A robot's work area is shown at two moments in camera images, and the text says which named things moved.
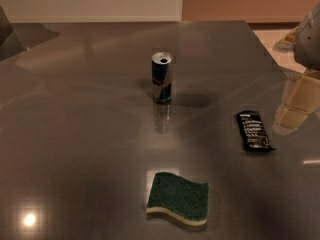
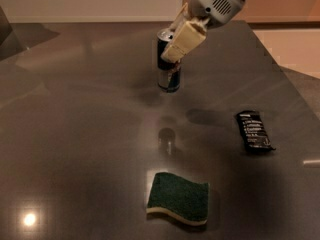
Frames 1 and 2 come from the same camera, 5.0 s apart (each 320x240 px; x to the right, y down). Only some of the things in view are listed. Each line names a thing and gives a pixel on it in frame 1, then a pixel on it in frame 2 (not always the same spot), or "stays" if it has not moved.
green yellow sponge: (187, 200) stays
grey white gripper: (309, 45) -> (209, 4)
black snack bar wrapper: (254, 131) stays
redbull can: (161, 66) -> (169, 73)
